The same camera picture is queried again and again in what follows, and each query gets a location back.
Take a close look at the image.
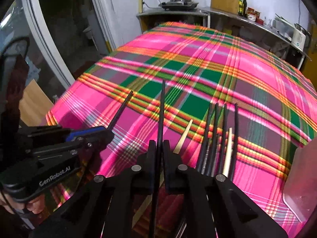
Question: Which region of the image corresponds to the black induction cooktop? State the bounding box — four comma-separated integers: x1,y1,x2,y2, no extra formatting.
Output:
159,2,198,11

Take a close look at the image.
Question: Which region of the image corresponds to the red lidded jar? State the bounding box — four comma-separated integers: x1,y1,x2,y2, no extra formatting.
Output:
247,7,257,22

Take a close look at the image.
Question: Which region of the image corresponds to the metal counter shelf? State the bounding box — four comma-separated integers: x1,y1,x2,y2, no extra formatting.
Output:
137,7,312,69

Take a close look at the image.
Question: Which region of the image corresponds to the white electric kettle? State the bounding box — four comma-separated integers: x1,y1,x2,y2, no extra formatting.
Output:
291,23,312,51

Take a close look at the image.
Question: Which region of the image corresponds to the pink plaid tablecloth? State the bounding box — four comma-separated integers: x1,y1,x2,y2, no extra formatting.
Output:
45,22,316,237

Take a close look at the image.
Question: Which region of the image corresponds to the person's left hand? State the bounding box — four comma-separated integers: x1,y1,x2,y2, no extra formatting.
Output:
1,193,45,214

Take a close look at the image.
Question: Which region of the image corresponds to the dark glass bottle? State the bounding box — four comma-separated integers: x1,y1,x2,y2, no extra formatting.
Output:
242,0,247,18

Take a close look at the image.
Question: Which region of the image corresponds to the beige wooden chopstick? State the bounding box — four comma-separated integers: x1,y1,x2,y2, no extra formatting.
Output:
173,119,193,154
222,127,233,177

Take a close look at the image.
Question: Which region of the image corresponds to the pink plastic utensil holder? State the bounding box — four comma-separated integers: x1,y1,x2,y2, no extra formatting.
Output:
283,139,317,222

